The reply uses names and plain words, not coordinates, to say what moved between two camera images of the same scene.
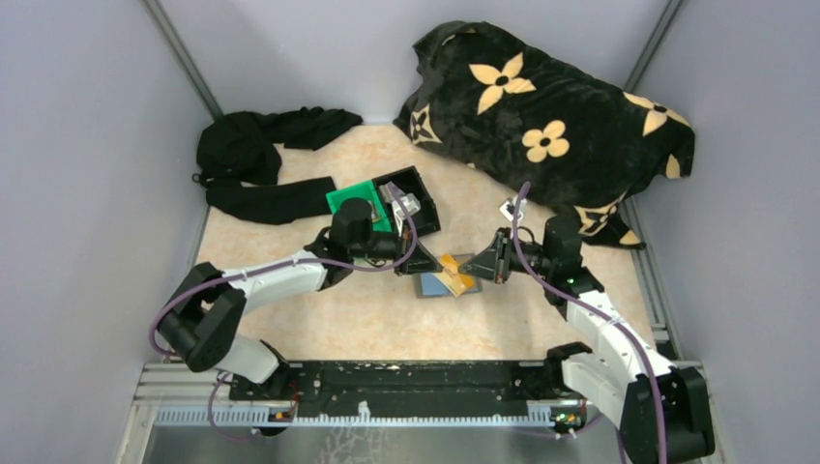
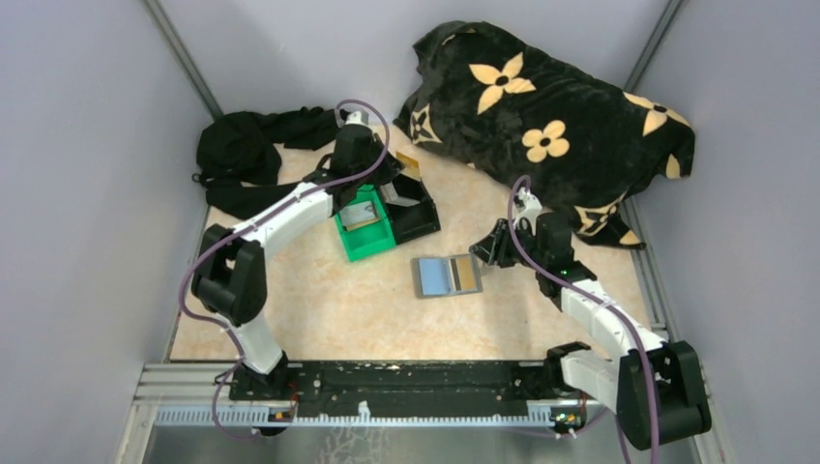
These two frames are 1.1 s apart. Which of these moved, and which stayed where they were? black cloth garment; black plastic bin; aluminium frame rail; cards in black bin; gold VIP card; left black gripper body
Moved: left black gripper body; gold VIP card
Stayed: black cloth garment; cards in black bin; black plastic bin; aluminium frame rail
